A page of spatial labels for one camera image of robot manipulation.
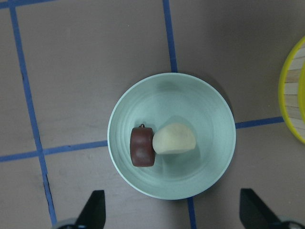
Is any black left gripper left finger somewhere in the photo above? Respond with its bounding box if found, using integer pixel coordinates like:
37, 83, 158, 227
75, 190, 105, 229

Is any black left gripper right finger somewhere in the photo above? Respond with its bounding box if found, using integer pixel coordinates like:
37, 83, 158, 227
239, 188, 292, 229

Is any white steamed bun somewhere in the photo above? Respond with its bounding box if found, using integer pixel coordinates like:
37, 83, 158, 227
152, 123, 196, 155

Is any yellow steamer layer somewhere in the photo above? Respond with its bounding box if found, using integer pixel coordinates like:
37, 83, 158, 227
278, 38, 305, 143

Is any brown chocolate bun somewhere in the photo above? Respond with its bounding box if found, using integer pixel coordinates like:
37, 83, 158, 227
130, 124, 155, 167

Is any mint green plate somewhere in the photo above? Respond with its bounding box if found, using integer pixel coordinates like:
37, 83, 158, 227
107, 73, 236, 200

